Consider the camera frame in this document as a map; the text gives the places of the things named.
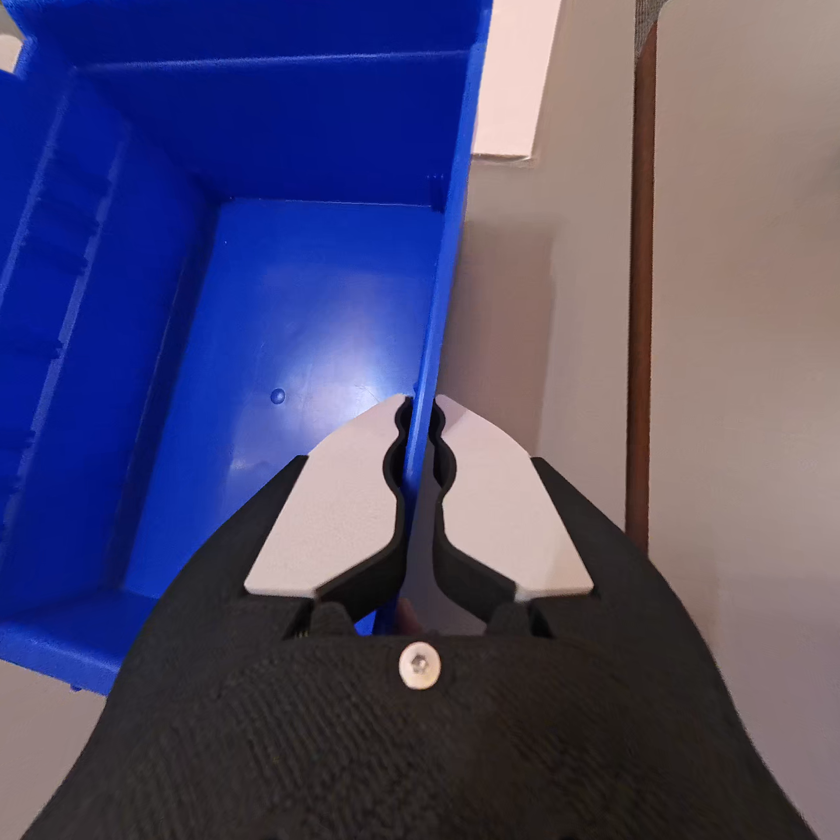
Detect white paper sheet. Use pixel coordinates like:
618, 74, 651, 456
470, 0, 564, 164

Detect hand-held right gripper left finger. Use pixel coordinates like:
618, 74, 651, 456
243, 394, 416, 622

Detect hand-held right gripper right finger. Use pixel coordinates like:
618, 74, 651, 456
430, 394, 595, 625

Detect blue plastic bin with divider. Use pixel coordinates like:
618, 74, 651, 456
0, 0, 494, 698

